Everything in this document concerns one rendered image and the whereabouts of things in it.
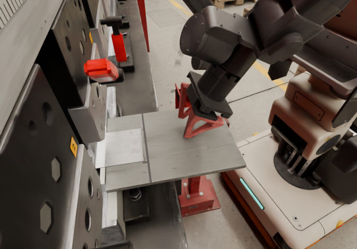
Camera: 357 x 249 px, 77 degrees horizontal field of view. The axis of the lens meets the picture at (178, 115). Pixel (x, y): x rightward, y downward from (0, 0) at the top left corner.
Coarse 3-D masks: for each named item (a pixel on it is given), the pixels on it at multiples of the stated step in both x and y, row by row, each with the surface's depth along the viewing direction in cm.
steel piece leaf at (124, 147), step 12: (120, 132) 48; (132, 132) 48; (96, 144) 46; (108, 144) 46; (120, 144) 46; (132, 144) 46; (96, 156) 44; (108, 156) 44; (120, 156) 44; (132, 156) 44; (96, 168) 42
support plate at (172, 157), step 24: (120, 120) 51; (144, 120) 51; (168, 120) 51; (144, 144) 46; (168, 144) 46; (192, 144) 46; (216, 144) 46; (120, 168) 42; (144, 168) 42; (168, 168) 42; (192, 168) 42; (216, 168) 42; (240, 168) 43
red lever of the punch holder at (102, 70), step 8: (88, 64) 19; (96, 64) 19; (104, 64) 19; (112, 64) 21; (88, 72) 19; (96, 72) 19; (104, 72) 20; (112, 72) 20; (120, 72) 27; (96, 80) 22; (104, 80) 22; (112, 80) 23; (120, 80) 27
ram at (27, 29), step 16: (32, 0) 15; (48, 0) 18; (16, 16) 13; (32, 16) 15; (48, 16) 18; (0, 32) 11; (16, 32) 13; (32, 32) 15; (0, 48) 11; (16, 48) 13; (32, 48) 14; (0, 64) 11; (16, 64) 12; (32, 64) 14; (0, 80) 11; (16, 80) 12; (0, 96) 10; (16, 96) 12; (0, 112) 10; (0, 128) 10
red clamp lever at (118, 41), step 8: (112, 16) 42; (120, 16) 43; (104, 24) 43; (112, 24) 43; (120, 24) 43; (120, 32) 45; (112, 40) 45; (120, 40) 45; (120, 48) 46; (120, 56) 48
